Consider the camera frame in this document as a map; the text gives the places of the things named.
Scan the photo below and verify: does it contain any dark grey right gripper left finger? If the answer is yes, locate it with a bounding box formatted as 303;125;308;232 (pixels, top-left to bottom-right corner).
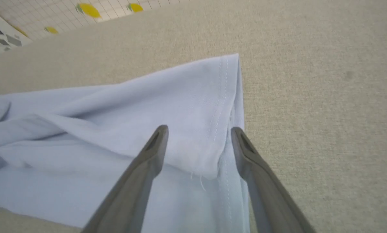
81;125;169;233

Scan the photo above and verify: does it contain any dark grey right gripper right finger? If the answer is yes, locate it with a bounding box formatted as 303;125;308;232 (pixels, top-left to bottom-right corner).
231;127;317;233

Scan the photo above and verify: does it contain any light blue polo shirt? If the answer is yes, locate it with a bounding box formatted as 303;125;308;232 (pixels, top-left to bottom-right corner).
0;53;250;233

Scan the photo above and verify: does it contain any lemon print tile panel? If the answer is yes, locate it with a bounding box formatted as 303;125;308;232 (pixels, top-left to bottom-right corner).
0;0;194;41

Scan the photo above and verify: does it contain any grey terrazzo pattern panel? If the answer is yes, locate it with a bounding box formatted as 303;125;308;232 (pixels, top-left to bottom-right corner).
0;6;32;60

